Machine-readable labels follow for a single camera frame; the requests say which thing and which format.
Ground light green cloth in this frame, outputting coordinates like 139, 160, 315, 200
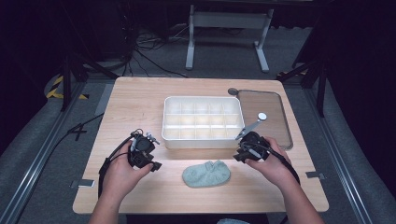
217, 217, 250, 224

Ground black metal stand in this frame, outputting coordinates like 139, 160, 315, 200
60, 54, 120, 112
276, 59, 329, 119

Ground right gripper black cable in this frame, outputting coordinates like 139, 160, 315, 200
242, 141, 302, 186

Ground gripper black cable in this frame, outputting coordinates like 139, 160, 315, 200
242, 141, 302, 186
97, 129, 145, 200

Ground black floor cable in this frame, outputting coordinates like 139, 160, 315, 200
18, 112, 105, 224

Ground bundle of black cables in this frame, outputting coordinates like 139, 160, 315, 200
120, 6, 190, 79

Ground grey metal table bracket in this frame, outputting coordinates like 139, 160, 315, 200
304, 171, 327, 181
70, 178, 96, 189

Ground clear plastic box lid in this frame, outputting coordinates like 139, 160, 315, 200
235, 89, 294, 151

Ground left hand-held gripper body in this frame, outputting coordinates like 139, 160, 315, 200
127, 128, 162, 171

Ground person's left hand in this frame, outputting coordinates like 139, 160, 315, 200
100, 140, 155, 203

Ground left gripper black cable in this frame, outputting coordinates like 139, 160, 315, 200
97, 129, 145, 200

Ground person's right hand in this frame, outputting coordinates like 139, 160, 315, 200
244, 135, 301, 191

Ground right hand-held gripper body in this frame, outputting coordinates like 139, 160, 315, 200
233, 112, 273, 162

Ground white divided storage box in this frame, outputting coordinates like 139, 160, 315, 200
161, 95, 246, 150

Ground light green sock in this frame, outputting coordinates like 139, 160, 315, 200
181, 160, 233, 189

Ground yellow black floor tape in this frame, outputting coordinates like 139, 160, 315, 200
46, 75, 91, 101

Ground grey floor strip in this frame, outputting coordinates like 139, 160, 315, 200
93, 82, 116, 117

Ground grey metal floor rail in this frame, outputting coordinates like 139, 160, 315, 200
304, 88, 376, 224
0, 81, 88, 224

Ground white metal desk frame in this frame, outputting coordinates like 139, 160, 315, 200
185, 4, 276, 75

